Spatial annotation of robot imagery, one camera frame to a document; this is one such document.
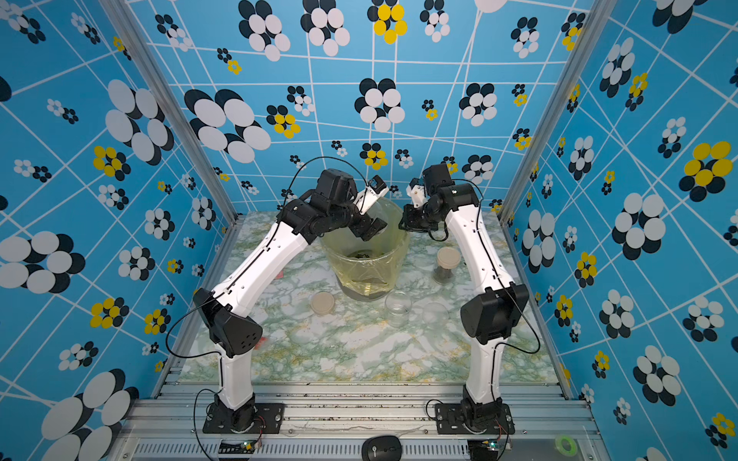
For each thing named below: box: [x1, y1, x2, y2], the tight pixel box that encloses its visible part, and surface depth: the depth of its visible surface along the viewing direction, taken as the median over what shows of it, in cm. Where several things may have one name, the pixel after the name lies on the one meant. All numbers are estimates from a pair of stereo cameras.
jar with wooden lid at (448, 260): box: [433, 246, 462, 284], surface depth 95 cm
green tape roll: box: [554, 435, 578, 457], surface depth 71 cm
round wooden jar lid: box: [310, 291, 335, 315], surface depth 97 cm
